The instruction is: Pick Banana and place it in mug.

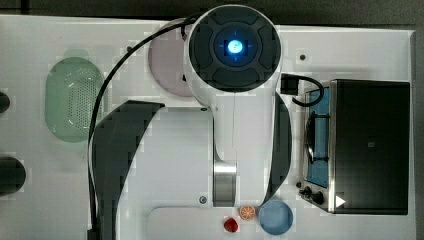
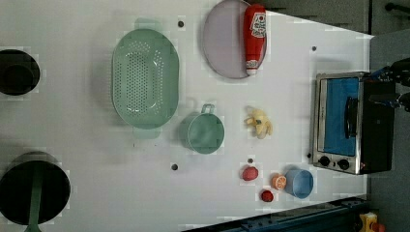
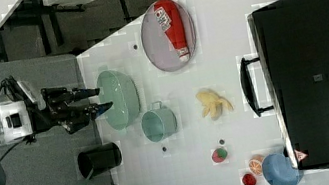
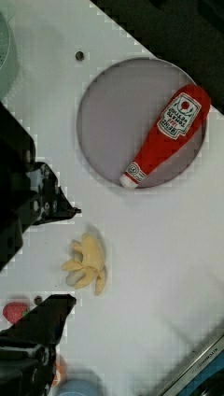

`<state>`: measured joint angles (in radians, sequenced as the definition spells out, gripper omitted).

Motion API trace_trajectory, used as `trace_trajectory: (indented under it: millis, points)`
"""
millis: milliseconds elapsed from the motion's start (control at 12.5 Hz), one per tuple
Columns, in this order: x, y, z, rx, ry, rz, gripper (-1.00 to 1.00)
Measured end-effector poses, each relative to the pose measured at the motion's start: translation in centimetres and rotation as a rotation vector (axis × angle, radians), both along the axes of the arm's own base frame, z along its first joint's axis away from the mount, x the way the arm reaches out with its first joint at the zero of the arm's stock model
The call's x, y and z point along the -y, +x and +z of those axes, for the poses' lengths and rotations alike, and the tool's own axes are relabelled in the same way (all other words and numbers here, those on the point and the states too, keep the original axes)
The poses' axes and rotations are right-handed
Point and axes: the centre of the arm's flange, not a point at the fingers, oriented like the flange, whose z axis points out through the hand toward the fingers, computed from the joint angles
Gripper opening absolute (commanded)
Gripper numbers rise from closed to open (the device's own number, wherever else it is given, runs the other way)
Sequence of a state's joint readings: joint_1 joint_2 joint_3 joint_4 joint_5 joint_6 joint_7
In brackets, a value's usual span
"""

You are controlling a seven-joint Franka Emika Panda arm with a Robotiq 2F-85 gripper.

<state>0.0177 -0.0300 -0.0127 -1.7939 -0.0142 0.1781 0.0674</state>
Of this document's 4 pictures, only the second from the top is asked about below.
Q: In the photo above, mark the peeled toy banana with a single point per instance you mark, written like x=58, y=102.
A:
x=260, y=121

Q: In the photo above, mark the red strawberry toy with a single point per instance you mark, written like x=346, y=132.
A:
x=250, y=173

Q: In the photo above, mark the lilac round plate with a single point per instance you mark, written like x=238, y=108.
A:
x=223, y=40

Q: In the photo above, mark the green perforated colander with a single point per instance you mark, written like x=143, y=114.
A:
x=145, y=78

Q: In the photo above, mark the orange slice toy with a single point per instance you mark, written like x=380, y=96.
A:
x=279, y=182

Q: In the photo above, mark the small red tomato toy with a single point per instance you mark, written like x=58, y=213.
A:
x=267, y=196

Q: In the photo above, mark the red ketchup bottle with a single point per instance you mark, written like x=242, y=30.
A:
x=254, y=32

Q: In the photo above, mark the blue cup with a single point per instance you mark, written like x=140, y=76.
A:
x=299, y=183

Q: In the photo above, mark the silver toaster oven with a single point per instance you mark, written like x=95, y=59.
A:
x=353, y=131

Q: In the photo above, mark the green ladle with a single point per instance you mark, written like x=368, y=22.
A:
x=36, y=197

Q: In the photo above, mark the large black pot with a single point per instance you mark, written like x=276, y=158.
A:
x=17, y=182

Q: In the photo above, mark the blue metal frame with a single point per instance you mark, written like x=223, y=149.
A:
x=335, y=216

